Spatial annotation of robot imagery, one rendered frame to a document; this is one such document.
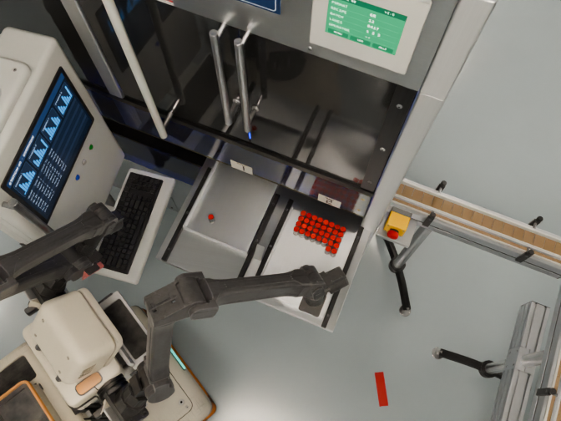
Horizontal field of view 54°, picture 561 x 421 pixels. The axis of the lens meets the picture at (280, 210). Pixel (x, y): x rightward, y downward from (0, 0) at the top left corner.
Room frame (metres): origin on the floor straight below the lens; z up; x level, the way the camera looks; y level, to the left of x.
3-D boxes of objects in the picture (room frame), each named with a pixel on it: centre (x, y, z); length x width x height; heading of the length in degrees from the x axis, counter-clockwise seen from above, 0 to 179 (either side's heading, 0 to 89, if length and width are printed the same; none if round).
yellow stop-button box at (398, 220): (0.64, -0.41, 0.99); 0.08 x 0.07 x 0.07; 158
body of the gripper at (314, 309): (0.33, -0.10, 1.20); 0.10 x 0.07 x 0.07; 158
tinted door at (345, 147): (0.75, -0.10, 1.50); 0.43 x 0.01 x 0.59; 68
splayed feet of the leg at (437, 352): (0.21, -1.00, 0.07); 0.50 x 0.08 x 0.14; 68
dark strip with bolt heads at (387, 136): (0.67, -0.27, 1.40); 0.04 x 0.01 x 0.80; 68
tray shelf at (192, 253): (0.62, 0.05, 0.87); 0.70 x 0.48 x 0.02; 68
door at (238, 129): (0.92, 0.32, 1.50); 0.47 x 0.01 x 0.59; 68
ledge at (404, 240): (0.67, -0.44, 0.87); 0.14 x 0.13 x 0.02; 158
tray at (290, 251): (0.52, -0.10, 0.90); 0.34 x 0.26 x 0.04; 157
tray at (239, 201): (0.75, 0.18, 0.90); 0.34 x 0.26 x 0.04; 158
